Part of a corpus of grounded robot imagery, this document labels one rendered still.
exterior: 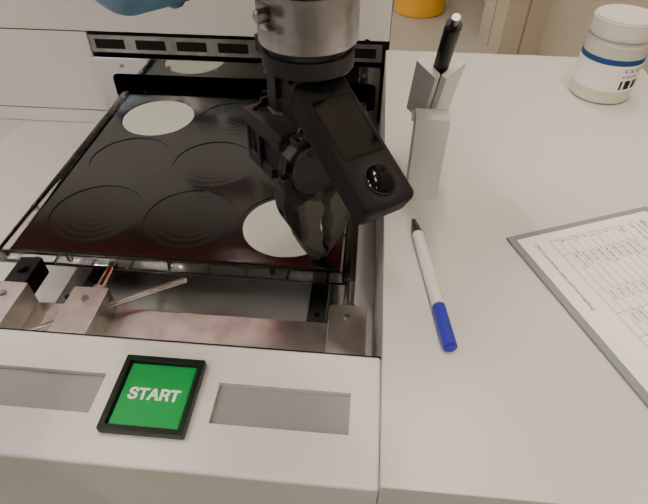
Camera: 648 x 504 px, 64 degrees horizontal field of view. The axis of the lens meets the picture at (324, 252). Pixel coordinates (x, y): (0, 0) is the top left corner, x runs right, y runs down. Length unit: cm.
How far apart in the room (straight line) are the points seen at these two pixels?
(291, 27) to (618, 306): 32
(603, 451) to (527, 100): 45
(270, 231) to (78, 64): 49
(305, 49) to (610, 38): 41
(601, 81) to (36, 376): 65
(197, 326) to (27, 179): 46
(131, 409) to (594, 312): 34
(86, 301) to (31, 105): 56
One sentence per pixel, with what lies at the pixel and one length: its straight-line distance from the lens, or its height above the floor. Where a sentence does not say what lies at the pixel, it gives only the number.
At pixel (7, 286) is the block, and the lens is 57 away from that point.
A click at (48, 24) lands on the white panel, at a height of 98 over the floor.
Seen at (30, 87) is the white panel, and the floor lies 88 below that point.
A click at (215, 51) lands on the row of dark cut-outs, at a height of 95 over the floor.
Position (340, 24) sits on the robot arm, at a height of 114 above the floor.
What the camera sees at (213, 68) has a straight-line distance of 84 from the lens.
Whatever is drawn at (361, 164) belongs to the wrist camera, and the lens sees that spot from 38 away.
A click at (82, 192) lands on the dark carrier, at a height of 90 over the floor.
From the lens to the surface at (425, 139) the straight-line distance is 47.
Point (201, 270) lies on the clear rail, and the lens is 53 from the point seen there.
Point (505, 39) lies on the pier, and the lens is 341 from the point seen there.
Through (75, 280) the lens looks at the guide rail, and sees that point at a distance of 64.
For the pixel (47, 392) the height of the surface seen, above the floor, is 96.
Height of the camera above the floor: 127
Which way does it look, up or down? 44 degrees down
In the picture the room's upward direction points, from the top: straight up
